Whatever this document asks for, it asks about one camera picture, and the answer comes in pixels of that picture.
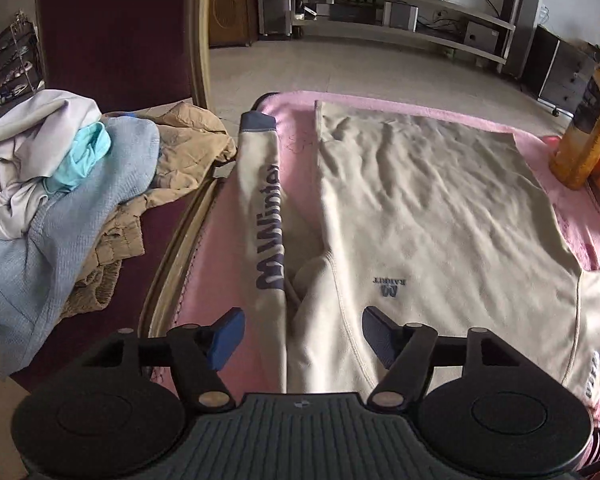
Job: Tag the turquoise garment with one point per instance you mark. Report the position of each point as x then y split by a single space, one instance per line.
87 152

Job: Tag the maroon banquet chair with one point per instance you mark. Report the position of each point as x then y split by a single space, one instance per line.
120 35

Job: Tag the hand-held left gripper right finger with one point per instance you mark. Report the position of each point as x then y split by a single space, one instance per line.
380 336

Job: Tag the black drawer cabinet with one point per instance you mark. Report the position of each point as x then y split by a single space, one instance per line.
560 70

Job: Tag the metal shoe rack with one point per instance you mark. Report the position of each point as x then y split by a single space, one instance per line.
7 65

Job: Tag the silver audio box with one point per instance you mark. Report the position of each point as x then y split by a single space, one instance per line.
400 16

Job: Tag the white garment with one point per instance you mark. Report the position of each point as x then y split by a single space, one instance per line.
25 130

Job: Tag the black router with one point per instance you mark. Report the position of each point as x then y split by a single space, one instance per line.
347 12

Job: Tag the beige sweatshirt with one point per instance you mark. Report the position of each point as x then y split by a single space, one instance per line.
430 210

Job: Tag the pink printed blanket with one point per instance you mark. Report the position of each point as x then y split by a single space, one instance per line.
225 240

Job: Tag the grey tower speaker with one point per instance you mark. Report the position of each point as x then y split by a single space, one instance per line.
522 25
275 0

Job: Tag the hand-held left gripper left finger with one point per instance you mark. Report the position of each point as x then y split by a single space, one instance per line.
227 338

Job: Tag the orange juice bottle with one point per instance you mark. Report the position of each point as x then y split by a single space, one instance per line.
580 145

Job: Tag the wooden cabinet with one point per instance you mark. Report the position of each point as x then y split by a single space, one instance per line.
232 10

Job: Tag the black subwoofer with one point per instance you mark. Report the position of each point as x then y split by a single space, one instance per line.
480 37

